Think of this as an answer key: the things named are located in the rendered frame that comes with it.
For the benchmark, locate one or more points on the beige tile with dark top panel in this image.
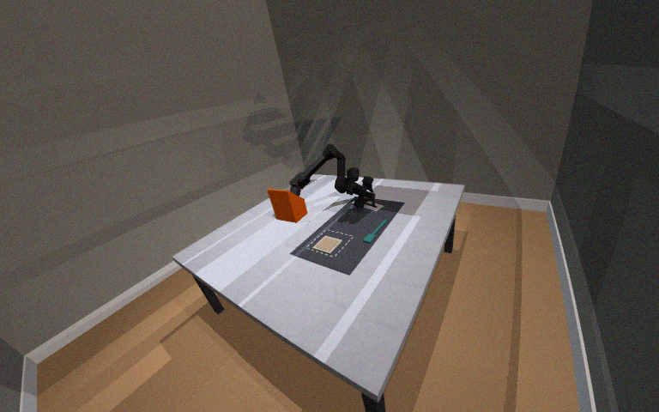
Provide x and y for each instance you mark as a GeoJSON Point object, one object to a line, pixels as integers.
{"type": "Point", "coordinates": [327, 244]}

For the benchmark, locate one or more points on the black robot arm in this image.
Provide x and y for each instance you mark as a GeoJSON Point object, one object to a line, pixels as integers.
{"type": "Point", "coordinates": [343, 184]}

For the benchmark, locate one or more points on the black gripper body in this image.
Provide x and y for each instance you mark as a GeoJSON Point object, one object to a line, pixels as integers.
{"type": "Point", "coordinates": [363, 188]}

